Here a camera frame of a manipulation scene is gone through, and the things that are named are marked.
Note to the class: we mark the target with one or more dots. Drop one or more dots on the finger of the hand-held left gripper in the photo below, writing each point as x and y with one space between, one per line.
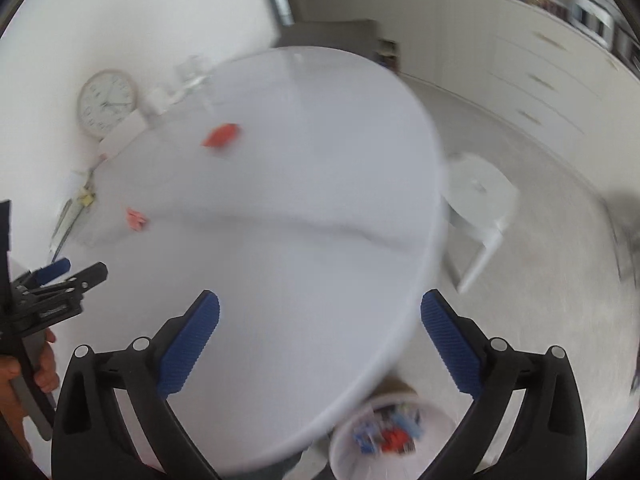
52 270
90 275

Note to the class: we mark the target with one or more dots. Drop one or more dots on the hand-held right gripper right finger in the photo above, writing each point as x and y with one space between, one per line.
445 340

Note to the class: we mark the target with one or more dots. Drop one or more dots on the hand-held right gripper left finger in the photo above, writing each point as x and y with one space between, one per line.
190 345

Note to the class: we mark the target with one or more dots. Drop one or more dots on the colourful printed snack wrapper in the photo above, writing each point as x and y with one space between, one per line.
364 437

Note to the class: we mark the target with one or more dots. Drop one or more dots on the white round waste bin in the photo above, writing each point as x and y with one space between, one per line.
345 460

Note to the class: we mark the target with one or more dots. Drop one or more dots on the person's left hand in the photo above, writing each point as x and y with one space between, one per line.
47 370

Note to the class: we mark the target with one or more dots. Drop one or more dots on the pink crumpled paper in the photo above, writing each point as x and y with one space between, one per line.
137 220

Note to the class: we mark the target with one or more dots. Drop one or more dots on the small yellow crumpled paper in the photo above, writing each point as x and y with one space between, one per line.
88 199

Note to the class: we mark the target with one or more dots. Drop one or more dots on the white flat box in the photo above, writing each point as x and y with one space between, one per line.
122 135

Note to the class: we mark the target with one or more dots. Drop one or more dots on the white plastic stool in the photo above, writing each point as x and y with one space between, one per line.
480 195

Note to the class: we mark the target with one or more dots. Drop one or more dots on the white oval table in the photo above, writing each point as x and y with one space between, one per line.
300 210

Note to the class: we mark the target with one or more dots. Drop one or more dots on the white tissue pack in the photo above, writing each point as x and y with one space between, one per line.
157 100

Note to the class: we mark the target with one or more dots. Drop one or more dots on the red crumpled paper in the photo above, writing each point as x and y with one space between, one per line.
222 136

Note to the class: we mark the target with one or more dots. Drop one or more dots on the clear drinking glass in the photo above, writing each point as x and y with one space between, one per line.
192 71

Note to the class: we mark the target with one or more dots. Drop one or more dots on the white drawer cabinet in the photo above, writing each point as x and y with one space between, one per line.
525 60

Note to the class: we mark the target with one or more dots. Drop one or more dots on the round beige wall clock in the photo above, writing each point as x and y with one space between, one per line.
106 104

